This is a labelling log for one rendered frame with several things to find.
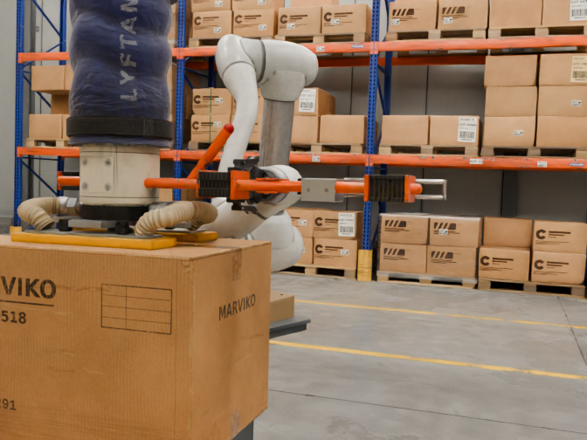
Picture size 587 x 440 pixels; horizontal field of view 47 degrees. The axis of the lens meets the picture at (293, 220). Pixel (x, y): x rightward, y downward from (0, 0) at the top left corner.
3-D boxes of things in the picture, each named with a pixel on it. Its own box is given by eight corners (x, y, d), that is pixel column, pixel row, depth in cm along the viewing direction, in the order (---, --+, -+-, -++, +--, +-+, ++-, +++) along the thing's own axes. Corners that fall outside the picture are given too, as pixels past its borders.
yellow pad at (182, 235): (68, 236, 158) (68, 215, 158) (94, 233, 167) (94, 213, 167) (197, 243, 147) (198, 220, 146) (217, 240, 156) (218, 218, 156)
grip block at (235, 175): (194, 198, 136) (194, 169, 136) (215, 197, 145) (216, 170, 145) (231, 199, 133) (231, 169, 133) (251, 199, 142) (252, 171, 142)
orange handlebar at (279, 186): (12, 188, 153) (12, 171, 153) (93, 188, 182) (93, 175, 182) (419, 199, 123) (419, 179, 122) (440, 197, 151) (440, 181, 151)
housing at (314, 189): (300, 201, 130) (300, 177, 130) (310, 200, 136) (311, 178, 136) (334, 202, 128) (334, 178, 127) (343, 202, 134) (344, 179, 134)
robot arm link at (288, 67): (231, 263, 235) (289, 261, 243) (245, 281, 220) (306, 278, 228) (247, 37, 213) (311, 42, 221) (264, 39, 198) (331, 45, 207)
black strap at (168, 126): (43, 134, 140) (43, 115, 140) (108, 142, 162) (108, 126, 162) (136, 134, 132) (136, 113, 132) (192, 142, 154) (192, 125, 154)
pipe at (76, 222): (17, 224, 142) (17, 197, 141) (90, 219, 165) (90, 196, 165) (157, 231, 130) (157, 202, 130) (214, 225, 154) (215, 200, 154)
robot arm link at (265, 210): (300, 191, 162) (258, 221, 165) (318, 191, 176) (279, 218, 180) (277, 154, 163) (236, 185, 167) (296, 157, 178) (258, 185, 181)
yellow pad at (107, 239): (10, 242, 140) (10, 218, 140) (42, 238, 149) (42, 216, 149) (151, 250, 129) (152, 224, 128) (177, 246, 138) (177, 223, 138)
